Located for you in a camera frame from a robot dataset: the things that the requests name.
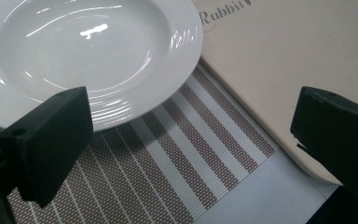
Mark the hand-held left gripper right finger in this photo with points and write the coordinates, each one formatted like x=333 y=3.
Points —
x=338 y=137

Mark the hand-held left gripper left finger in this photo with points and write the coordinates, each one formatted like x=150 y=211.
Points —
x=48 y=146

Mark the beige box with lettering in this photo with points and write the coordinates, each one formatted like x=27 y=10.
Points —
x=292 y=56

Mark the white ceramic plate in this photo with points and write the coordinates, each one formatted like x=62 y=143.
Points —
x=87 y=56

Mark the brown striped woven placemat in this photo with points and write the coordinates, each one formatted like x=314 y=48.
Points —
x=174 y=155

